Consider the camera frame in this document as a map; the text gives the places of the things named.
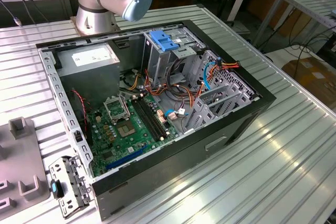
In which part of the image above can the light blue data wire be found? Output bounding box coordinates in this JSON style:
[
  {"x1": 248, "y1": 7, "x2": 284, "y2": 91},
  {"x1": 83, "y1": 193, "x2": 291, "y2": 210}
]
[{"x1": 203, "y1": 56, "x2": 221, "y2": 91}]

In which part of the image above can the red orange yellow power wire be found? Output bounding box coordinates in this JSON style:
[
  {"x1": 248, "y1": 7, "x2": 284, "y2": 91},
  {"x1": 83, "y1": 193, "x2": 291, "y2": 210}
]
[{"x1": 206, "y1": 60, "x2": 241, "y2": 80}]

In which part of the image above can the silver disk bay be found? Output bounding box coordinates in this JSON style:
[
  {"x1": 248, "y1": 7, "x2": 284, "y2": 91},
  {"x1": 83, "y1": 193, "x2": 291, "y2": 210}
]
[{"x1": 181, "y1": 84, "x2": 261, "y2": 134}]

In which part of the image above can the black RAM slot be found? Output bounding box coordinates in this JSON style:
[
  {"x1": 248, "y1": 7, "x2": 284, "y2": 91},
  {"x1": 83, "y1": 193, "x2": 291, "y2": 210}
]
[
  {"x1": 140, "y1": 94, "x2": 171, "y2": 138},
  {"x1": 132, "y1": 97, "x2": 162, "y2": 143},
  {"x1": 134, "y1": 96, "x2": 165, "y2": 142},
  {"x1": 138, "y1": 95, "x2": 167, "y2": 140}
]

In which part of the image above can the silver optical drive cage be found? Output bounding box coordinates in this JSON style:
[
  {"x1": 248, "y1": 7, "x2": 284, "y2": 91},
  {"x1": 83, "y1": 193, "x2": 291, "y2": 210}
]
[{"x1": 141, "y1": 26, "x2": 207, "y2": 88}]

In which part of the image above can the blue plastic drive latch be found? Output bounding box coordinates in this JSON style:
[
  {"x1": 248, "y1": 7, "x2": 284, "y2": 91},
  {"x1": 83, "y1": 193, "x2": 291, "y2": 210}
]
[{"x1": 149, "y1": 30, "x2": 180, "y2": 53}]

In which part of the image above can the silver socket cover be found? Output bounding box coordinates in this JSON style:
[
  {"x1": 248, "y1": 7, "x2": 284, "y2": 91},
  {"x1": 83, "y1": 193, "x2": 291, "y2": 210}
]
[{"x1": 103, "y1": 94, "x2": 131, "y2": 124}]

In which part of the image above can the black open PC case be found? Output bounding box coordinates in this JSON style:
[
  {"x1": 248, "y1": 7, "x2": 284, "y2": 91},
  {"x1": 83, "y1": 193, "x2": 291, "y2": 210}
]
[{"x1": 35, "y1": 19, "x2": 277, "y2": 221}]

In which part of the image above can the blue expansion slot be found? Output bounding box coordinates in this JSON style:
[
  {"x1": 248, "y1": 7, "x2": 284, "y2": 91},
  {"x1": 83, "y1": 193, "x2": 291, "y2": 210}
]
[{"x1": 106, "y1": 145, "x2": 147, "y2": 172}]

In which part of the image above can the grey power supply unit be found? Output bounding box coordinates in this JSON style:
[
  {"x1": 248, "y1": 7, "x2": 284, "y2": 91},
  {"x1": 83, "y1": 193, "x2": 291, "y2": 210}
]
[{"x1": 54, "y1": 44, "x2": 121, "y2": 104}]

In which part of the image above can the green motherboard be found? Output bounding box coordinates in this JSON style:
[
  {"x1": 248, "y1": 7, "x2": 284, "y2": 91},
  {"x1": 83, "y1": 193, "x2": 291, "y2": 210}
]
[{"x1": 88, "y1": 92, "x2": 182, "y2": 179}]

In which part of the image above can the black latch with blue mark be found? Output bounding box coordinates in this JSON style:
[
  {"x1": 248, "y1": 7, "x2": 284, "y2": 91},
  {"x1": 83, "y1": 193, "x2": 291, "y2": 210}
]
[{"x1": 50, "y1": 179, "x2": 65, "y2": 199}]

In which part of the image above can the brown cardboard box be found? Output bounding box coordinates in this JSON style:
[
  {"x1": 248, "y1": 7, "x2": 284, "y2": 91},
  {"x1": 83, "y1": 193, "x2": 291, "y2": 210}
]
[{"x1": 281, "y1": 56, "x2": 336, "y2": 105}]

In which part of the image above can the grey parts rack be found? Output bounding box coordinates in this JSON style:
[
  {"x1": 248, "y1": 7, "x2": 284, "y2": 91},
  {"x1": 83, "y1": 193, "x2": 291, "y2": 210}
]
[{"x1": 0, "y1": 115, "x2": 51, "y2": 217}]

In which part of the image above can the metal slat side table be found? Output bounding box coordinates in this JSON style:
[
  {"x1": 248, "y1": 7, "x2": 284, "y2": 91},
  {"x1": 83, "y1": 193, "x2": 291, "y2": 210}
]
[{"x1": 251, "y1": 0, "x2": 336, "y2": 49}]

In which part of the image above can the short blue labelled wire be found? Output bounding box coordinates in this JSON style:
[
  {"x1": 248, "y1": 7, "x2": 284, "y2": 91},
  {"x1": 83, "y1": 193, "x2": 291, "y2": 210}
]
[{"x1": 164, "y1": 108, "x2": 190, "y2": 116}]

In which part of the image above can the orange supply wire bundle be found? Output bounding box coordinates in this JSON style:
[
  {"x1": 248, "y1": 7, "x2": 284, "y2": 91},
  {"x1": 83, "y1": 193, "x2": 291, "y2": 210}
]
[{"x1": 119, "y1": 68, "x2": 204, "y2": 111}]

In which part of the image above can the silver card retention bracket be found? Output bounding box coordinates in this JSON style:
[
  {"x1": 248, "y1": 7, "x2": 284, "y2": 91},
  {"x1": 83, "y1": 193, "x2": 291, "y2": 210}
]
[{"x1": 49, "y1": 155, "x2": 94, "y2": 219}]

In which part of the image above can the cable with silver connector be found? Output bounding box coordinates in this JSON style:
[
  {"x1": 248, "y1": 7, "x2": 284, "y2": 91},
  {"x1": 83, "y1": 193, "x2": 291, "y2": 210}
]
[{"x1": 0, "y1": 0, "x2": 24, "y2": 27}]

